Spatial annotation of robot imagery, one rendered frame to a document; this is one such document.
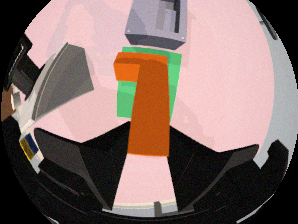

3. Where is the orange l-shaped part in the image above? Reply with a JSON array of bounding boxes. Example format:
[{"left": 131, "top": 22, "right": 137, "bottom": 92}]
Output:
[{"left": 113, "top": 52, "right": 170, "bottom": 157}]

